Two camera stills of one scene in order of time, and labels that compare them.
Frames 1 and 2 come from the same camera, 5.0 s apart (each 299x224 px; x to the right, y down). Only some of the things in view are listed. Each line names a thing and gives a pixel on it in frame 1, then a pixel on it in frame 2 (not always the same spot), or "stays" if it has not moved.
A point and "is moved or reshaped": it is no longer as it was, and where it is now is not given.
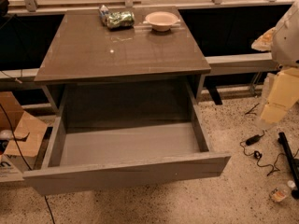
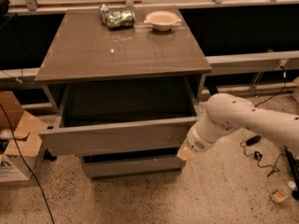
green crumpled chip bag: [117, 20] stays
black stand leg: [293, 165] stays
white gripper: [287, 40] -> [195, 141]
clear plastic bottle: [278, 194] stays
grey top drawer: [120, 137] is moved or reshaped
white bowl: [162, 21] stays
